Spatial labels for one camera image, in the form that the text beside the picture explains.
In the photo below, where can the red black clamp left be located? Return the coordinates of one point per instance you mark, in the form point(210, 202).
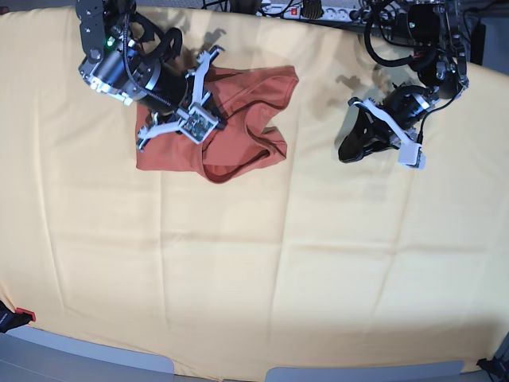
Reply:
point(12, 319)

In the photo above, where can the black clamp right corner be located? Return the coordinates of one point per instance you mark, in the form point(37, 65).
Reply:
point(496, 368)

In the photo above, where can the salmon red T-shirt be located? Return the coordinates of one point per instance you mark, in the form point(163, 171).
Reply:
point(247, 101)

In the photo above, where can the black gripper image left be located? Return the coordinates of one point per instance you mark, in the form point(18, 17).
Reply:
point(171, 88)

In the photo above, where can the pale yellow table cloth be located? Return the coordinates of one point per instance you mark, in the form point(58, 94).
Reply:
point(309, 263)

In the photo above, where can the white power strip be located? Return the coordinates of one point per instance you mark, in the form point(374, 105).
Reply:
point(334, 11)

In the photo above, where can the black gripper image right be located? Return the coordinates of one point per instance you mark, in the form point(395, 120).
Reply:
point(406, 104)

